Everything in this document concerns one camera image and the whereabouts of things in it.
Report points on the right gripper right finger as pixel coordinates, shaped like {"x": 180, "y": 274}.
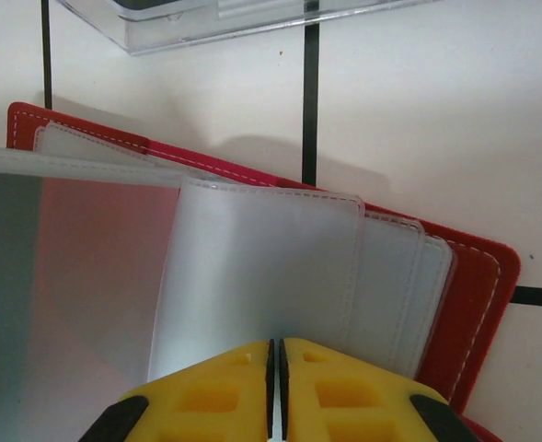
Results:
{"x": 353, "y": 405}

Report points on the red card holder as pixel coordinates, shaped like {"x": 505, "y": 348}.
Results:
{"x": 473, "y": 285}

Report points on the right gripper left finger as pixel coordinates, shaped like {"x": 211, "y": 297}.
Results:
{"x": 206, "y": 405}

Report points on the clear plastic organizer box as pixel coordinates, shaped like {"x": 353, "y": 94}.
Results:
{"x": 252, "y": 23}

